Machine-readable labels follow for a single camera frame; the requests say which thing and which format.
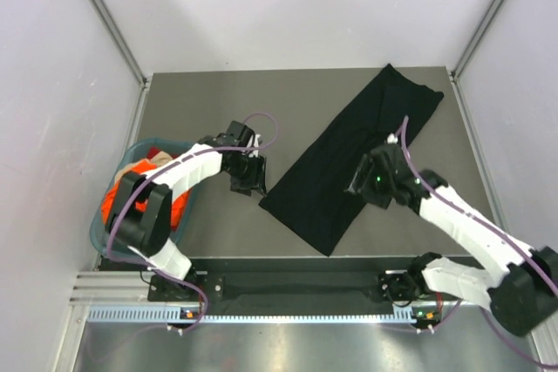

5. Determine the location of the right corner aluminium post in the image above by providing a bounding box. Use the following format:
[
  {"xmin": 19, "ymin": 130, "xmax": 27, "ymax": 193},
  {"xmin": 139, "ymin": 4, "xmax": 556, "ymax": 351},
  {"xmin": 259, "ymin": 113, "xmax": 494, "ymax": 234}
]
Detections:
[{"xmin": 450, "ymin": 0, "xmax": 507, "ymax": 81}]

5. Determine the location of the black t-shirt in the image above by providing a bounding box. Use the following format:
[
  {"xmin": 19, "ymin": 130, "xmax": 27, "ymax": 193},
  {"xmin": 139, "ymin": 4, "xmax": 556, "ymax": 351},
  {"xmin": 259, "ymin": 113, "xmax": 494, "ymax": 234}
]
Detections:
[{"xmin": 259, "ymin": 64, "xmax": 444, "ymax": 256}]

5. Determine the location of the left corner aluminium post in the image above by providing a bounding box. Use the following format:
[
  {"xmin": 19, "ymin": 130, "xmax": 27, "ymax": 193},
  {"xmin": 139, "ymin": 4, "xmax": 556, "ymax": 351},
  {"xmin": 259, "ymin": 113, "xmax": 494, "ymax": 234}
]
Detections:
[{"xmin": 89, "ymin": 0, "xmax": 147, "ymax": 86}]

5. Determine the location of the red garment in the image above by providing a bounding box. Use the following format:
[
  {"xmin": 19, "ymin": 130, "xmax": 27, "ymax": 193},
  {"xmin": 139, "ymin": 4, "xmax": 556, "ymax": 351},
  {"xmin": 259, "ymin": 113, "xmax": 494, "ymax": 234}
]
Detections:
[{"xmin": 146, "ymin": 147, "xmax": 174, "ymax": 159}]

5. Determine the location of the beige garment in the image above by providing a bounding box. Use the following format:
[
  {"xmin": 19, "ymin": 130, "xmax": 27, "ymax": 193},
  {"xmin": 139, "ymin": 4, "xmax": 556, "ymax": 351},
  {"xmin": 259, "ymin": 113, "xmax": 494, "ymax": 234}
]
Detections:
[{"xmin": 149, "ymin": 151, "xmax": 174, "ymax": 167}]

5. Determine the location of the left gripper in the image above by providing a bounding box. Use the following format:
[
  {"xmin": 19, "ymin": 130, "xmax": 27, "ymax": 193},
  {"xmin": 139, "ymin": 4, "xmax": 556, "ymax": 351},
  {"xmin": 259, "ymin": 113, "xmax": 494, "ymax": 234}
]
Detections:
[{"xmin": 226, "ymin": 152, "xmax": 266, "ymax": 196}]

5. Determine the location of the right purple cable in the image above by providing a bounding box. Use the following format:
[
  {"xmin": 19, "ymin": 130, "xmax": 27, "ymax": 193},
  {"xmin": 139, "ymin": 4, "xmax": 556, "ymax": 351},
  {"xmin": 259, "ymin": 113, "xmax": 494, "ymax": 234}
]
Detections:
[{"xmin": 398, "ymin": 115, "xmax": 558, "ymax": 369}]

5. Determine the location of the purple cable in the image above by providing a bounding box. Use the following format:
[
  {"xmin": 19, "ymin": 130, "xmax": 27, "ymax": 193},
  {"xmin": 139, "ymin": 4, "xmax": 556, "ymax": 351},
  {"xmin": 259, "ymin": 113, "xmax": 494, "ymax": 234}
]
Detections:
[
  {"xmin": 398, "ymin": 115, "xmax": 558, "ymax": 369},
  {"xmin": 105, "ymin": 111, "xmax": 280, "ymax": 334}
]

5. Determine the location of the aluminium frame rail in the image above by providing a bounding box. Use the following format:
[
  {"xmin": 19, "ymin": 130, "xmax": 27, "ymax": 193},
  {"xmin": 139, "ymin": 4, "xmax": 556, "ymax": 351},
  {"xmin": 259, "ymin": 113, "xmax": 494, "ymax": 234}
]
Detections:
[{"xmin": 69, "ymin": 270, "xmax": 546, "ymax": 303}]

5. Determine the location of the slotted cable duct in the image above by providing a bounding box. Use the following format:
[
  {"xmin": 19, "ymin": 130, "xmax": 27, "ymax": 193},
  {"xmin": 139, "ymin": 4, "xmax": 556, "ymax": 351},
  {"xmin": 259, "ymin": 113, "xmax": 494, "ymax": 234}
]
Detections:
[{"xmin": 87, "ymin": 305, "xmax": 417, "ymax": 324}]

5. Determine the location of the corner aluminium post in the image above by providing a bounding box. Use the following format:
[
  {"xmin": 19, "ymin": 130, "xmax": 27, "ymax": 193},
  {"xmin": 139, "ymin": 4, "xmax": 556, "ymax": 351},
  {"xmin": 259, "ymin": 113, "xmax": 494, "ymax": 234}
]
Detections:
[
  {"xmin": 450, "ymin": 0, "xmax": 507, "ymax": 81},
  {"xmin": 89, "ymin": 0, "xmax": 147, "ymax": 86}
]

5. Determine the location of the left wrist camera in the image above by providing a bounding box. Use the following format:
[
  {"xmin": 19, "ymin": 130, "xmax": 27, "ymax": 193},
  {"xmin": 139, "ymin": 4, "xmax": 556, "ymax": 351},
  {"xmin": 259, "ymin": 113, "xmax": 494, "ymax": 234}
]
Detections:
[{"xmin": 225, "ymin": 120, "xmax": 260, "ymax": 149}]

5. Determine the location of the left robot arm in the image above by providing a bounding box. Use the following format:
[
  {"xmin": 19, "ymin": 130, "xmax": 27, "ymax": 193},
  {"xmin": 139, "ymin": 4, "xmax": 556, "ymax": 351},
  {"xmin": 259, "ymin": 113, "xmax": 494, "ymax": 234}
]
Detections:
[{"xmin": 105, "ymin": 121, "xmax": 267, "ymax": 300}]

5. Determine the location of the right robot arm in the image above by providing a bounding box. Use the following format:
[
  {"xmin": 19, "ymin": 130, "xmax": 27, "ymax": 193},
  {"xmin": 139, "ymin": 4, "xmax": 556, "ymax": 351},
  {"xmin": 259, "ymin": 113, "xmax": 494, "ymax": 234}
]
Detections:
[{"xmin": 346, "ymin": 143, "xmax": 557, "ymax": 336}]

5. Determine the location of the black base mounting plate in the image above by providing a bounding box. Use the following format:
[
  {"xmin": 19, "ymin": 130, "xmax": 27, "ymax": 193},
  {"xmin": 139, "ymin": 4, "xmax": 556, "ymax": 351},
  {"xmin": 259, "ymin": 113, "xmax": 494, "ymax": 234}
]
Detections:
[{"xmin": 146, "ymin": 257, "xmax": 459, "ymax": 316}]

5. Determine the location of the orange t-shirt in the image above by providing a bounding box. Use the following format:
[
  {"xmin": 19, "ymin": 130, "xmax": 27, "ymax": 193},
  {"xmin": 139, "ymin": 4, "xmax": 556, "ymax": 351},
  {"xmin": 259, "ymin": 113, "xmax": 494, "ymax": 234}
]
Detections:
[{"xmin": 101, "ymin": 159, "xmax": 190, "ymax": 231}]

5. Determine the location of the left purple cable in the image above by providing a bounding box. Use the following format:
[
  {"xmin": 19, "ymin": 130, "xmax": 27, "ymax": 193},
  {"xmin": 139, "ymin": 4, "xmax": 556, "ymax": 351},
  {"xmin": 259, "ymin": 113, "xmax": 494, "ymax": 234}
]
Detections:
[{"xmin": 105, "ymin": 111, "xmax": 280, "ymax": 334}]

